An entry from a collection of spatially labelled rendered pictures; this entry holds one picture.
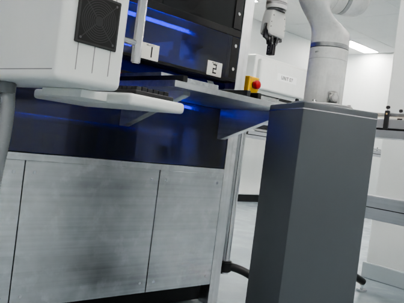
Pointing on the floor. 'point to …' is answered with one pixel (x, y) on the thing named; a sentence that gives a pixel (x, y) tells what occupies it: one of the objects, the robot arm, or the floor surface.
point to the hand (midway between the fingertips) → (270, 50)
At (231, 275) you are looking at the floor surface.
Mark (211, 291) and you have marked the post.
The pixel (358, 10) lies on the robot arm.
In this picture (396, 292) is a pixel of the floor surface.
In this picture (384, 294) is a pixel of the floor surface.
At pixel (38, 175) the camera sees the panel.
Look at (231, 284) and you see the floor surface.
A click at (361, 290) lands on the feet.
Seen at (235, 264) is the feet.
